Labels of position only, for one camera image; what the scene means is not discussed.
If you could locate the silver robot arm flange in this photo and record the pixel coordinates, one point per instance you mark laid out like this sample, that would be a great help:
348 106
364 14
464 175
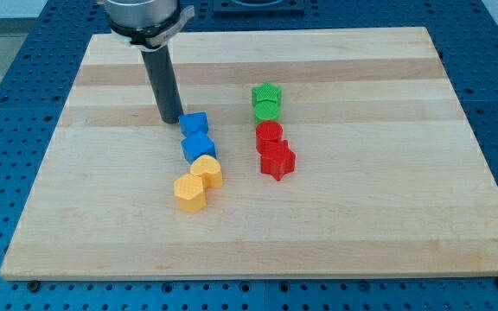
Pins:
147 24

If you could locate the yellow hexagon block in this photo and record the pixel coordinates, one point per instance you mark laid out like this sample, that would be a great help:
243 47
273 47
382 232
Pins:
190 193

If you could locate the red cylinder block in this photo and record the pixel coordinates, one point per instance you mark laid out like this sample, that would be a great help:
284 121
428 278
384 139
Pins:
267 132

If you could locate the red star block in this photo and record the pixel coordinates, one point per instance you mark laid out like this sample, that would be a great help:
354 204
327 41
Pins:
277 159

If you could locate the yellow heart block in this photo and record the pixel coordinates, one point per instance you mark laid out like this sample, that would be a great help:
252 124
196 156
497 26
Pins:
209 169

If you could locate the green cylinder block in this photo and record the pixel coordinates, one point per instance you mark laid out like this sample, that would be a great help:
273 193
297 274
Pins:
266 111

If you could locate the blue cube block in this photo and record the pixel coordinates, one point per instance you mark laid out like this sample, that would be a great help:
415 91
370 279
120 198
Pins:
196 145

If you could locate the green star block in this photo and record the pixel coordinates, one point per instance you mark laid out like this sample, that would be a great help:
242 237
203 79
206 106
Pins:
267 92

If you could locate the blue pentagon block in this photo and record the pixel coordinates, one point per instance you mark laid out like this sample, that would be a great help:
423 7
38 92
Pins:
194 122

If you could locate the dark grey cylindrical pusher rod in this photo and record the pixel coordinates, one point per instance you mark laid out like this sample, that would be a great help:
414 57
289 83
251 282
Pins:
162 78

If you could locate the wooden board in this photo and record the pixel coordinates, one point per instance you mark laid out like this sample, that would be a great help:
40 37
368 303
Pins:
389 178

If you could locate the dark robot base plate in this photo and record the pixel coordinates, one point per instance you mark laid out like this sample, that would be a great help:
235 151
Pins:
259 7

